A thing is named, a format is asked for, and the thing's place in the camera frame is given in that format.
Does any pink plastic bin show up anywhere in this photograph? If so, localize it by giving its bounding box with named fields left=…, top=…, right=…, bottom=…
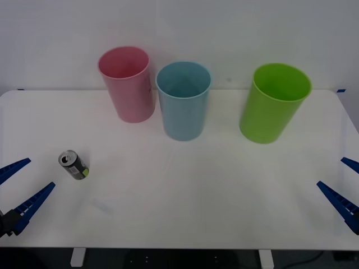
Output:
left=97, top=46, right=157, bottom=124

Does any green plastic bin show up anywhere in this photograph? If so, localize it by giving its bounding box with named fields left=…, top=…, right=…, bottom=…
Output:
left=238, top=62, right=313, bottom=145

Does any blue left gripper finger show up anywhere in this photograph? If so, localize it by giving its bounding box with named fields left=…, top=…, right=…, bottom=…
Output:
left=0, top=157, right=31, bottom=185
left=3, top=182, right=56, bottom=236

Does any black drink can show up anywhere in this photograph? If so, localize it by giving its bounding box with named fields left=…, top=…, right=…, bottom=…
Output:
left=58, top=149, right=90, bottom=181

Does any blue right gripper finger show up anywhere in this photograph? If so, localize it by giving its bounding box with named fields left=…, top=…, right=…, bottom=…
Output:
left=316, top=180, right=359, bottom=235
left=340, top=157, right=359, bottom=175

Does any pale blue plastic bin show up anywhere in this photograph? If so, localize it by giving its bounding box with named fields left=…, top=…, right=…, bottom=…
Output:
left=155, top=61, right=212, bottom=142

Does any white table leg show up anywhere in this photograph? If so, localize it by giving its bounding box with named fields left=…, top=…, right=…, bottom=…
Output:
left=70, top=248, right=86, bottom=267
left=258, top=249, right=274, bottom=268

